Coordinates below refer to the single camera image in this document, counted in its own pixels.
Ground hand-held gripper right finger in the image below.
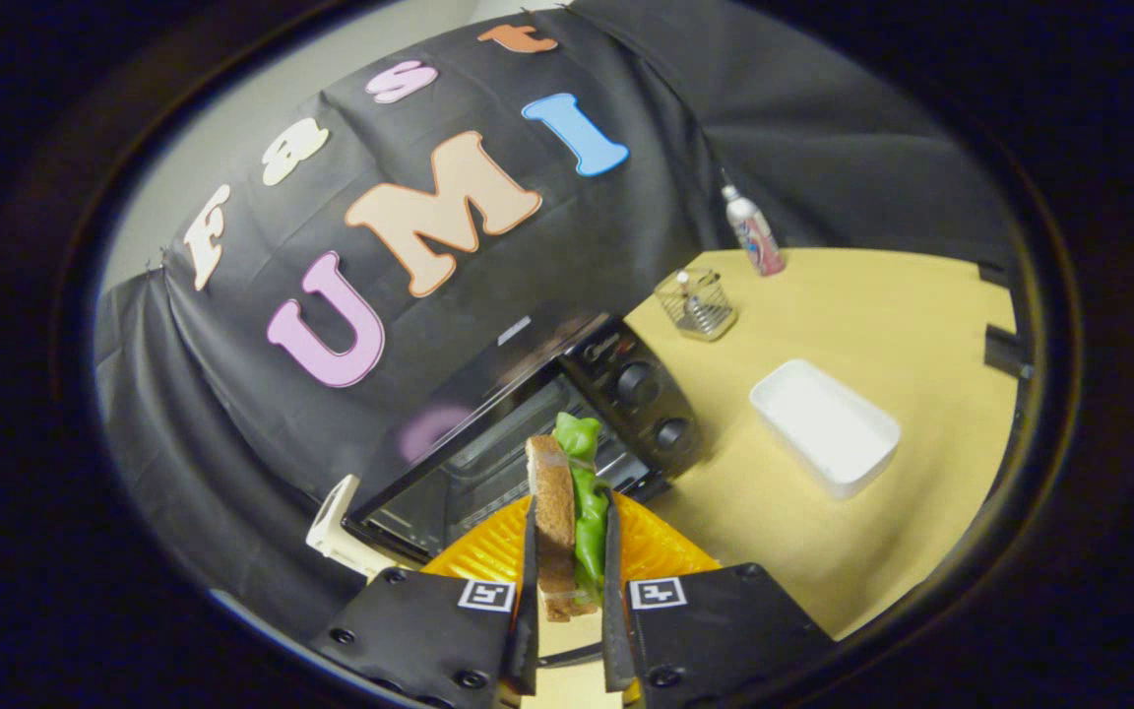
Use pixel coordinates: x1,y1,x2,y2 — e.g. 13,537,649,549
601,483,836,709

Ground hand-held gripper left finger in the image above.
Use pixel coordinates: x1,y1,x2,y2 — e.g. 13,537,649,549
309,492,540,709

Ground bread and lettuce sandwich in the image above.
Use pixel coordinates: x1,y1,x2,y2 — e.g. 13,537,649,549
525,412,612,623

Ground black toaster oven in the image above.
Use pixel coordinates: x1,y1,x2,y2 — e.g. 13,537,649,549
346,310,706,671

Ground white pop-up toaster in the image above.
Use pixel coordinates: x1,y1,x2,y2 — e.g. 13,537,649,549
306,475,401,580

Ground white rectangular tray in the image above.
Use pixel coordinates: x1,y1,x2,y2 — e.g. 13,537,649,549
749,359,903,500

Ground white and pink spray bottle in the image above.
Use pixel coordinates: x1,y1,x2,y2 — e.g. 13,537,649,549
721,182,787,278

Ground wire mesh basket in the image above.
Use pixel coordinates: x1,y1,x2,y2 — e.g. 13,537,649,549
654,268,738,343

